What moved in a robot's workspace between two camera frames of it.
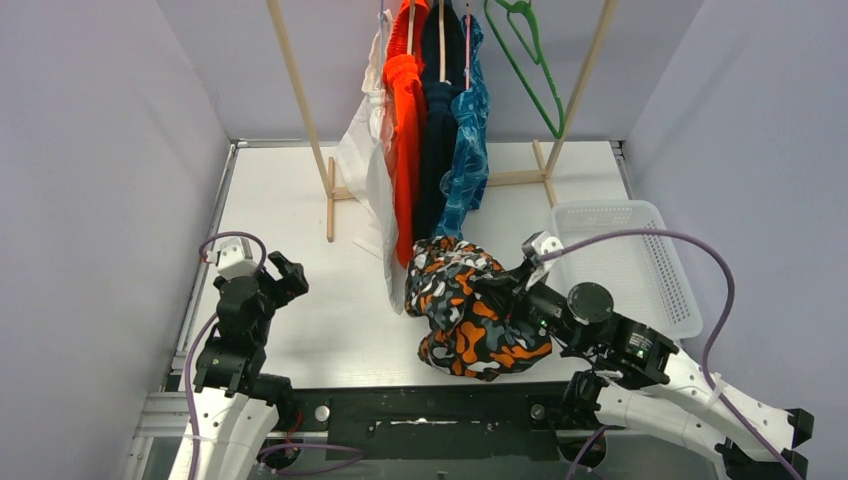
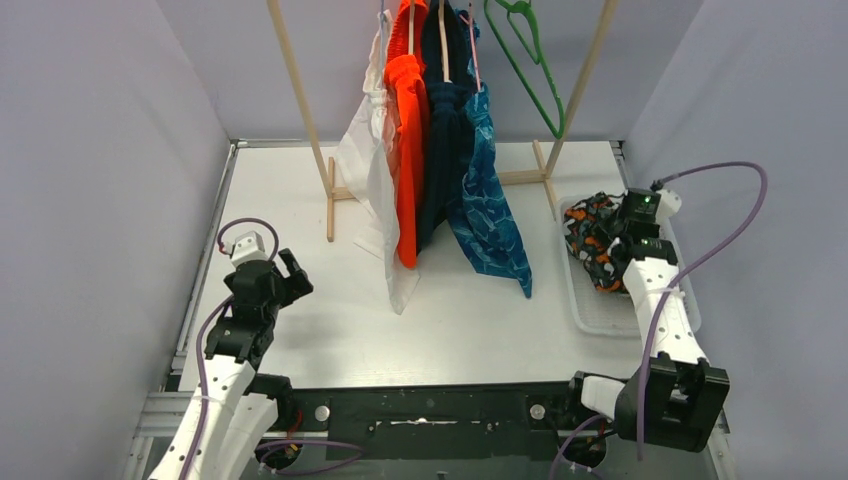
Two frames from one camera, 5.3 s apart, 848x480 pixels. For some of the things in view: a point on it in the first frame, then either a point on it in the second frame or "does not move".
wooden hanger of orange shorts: (411, 27) does not move
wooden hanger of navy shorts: (442, 61) does not move
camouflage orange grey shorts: (468, 298) -> (589, 235)
